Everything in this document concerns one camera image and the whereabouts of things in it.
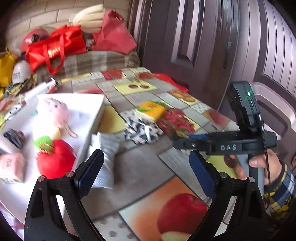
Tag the cream foam roll stack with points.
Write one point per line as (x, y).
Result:
(90, 19)

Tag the small dark-haired doll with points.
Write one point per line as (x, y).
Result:
(17, 138)

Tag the pink plush pig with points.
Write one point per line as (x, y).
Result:
(53, 112)

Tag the plaid covered bench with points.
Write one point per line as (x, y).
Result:
(91, 61)

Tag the fruit pattern tablecloth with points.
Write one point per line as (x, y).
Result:
(156, 195)

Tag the white plastic chair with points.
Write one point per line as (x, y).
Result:
(278, 115)

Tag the dark red fabric bag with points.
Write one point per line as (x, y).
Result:
(114, 35)

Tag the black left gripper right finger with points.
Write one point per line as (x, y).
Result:
(236, 211)

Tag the shiny red tote bag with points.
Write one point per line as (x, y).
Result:
(52, 51)

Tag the person's right hand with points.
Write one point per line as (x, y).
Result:
(274, 164)

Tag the red plastic bag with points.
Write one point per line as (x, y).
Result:
(166, 78)

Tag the plaid sleeve forearm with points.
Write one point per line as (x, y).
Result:
(280, 195)

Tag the yellow shopping bag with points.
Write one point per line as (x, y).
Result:
(7, 63)

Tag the white helmet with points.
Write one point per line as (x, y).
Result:
(21, 72)

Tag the red helmet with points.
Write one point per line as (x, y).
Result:
(33, 36)

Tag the strawberry plush toy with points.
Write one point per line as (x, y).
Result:
(174, 121)

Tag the dark wooden door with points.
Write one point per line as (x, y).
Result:
(205, 45)

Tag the pink tissue pack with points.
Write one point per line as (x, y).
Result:
(12, 168)

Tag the black white patterned cloth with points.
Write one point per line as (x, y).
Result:
(142, 132)

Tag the white power bank box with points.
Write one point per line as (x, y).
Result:
(43, 88)

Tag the white shallow cardboard box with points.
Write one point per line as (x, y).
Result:
(85, 113)

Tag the red plush apple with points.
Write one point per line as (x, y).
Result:
(55, 157)

